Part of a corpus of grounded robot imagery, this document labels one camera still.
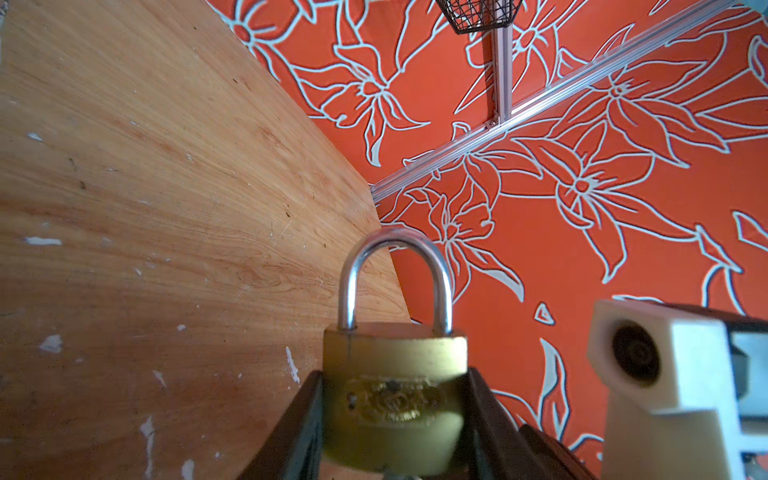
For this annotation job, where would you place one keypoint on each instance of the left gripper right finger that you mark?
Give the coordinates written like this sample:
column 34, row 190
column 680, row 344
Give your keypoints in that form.
column 497, row 449

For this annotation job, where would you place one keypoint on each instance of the small brass padlock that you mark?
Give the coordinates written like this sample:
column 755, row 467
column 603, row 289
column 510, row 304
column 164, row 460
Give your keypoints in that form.
column 393, row 392

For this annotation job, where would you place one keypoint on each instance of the black wire basket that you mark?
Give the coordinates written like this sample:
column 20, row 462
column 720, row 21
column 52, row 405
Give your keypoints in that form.
column 473, row 16

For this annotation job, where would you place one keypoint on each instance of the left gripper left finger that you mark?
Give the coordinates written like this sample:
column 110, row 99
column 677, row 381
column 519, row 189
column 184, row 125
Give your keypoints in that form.
column 293, row 449

